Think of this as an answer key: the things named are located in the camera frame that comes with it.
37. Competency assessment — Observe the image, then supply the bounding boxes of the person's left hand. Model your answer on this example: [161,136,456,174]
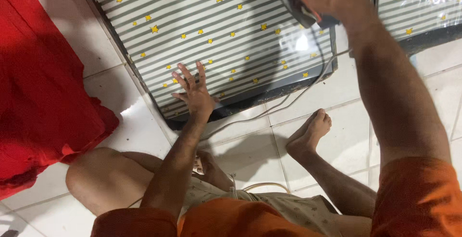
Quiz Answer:
[171,62,221,119]

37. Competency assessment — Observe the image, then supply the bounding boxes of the dark grey clothes iron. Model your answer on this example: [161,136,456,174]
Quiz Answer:
[270,0,342,29]

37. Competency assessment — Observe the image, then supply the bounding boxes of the large striped star-print ironing board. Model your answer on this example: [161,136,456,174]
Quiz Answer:
[77,0,339,131]

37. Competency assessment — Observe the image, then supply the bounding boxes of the striped star-print panel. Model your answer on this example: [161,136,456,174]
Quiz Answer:
[376,0,462,56]

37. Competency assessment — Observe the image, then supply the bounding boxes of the person's right leg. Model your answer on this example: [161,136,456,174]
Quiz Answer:
[285,109,378,219]

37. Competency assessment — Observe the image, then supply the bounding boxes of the person's leg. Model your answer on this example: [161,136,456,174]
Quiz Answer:
[65,147,236,217]
[285,109,378,219]

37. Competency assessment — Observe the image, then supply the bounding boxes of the beige patterned shorts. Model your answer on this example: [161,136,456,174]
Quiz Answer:
[180,174,345,237]

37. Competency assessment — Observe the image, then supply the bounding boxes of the orange shirt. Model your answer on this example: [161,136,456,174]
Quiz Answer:
[90,156,462,237]

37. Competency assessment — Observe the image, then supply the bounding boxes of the person's left leg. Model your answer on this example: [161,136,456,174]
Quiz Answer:
[65,147,236,217]

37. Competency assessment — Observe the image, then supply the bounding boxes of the red cloth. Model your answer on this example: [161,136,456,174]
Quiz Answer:
[0,0,120,200]

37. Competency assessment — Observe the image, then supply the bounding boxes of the white iron power cord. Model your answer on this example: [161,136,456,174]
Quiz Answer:
[200,48,353,141]

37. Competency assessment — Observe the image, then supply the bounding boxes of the beige cord loop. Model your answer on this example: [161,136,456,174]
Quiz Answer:
[241,182,291,194]

